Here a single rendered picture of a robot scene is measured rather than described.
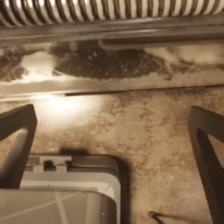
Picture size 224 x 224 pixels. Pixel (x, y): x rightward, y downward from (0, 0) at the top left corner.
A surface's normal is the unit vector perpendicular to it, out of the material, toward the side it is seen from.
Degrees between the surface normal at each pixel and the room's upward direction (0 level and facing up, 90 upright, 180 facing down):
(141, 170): 0
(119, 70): 0
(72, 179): 45
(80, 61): 0
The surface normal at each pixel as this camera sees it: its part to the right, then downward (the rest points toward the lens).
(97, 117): 0.00, 0.09
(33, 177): 0.01, -0.64
